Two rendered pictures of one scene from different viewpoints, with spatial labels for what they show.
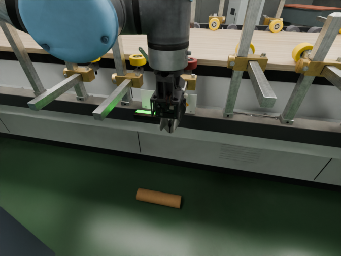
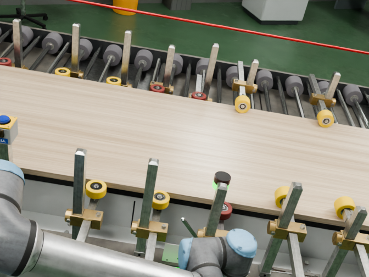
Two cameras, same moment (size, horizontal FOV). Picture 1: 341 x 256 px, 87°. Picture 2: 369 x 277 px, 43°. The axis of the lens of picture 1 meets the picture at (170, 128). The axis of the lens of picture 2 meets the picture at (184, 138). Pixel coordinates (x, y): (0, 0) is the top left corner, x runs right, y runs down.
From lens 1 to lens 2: 1.14 m
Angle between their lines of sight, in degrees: 12
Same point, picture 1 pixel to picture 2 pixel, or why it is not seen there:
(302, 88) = (338, 257)
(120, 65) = (146, 219)
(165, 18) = (240, 267)
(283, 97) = (326, 244)
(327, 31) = (354, 220)
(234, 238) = not seen: outside the picture
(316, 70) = (348, 246)
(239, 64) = (280, 234)
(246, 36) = (288, 214)
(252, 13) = (294, 200)
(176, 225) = not seen: outside the picture
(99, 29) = not seen: outside the picture
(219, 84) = (253, 223)
